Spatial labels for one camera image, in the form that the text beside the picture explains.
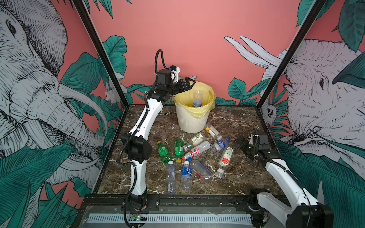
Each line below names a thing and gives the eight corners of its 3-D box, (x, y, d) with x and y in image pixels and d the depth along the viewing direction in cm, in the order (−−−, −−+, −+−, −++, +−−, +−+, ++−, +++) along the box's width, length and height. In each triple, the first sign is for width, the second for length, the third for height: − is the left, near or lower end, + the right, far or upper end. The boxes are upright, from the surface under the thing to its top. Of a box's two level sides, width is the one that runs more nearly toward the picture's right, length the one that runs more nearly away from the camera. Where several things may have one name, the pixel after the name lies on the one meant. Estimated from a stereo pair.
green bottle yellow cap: (164, 165, 89) (163, 162, 85) (155, 146, 98) (153, 142, 93) (173, 161, 91) (172, 157, 87) (163, 143, 100) (162, 138, 95)
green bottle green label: (173, 163, 89) (173, 160, 85) (175, 141, 99) (174, 137, 96) (183, 163, 89) (183, 160, 86) (183, 141, 100) (183, 137, 96)
